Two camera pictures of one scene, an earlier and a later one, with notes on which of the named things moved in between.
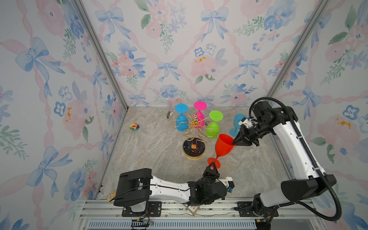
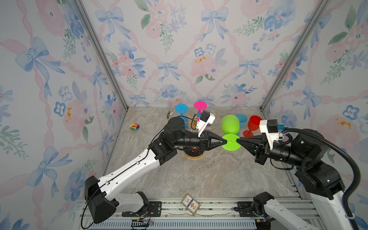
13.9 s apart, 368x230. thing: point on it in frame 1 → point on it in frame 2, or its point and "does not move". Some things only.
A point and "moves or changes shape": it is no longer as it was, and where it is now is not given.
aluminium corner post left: (83, 13) does not move
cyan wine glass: (182, 122) does not move
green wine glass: (212, 128) → (230, 127)
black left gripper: (208, 173) → (204, 143)
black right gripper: (239, 141) → (260, 152)
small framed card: (193, 209) does not move
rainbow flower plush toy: (134, 126) does not move
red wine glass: (224, 146) moves or changes shape
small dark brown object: (169, 115) does not move
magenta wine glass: (200, 105) does not move
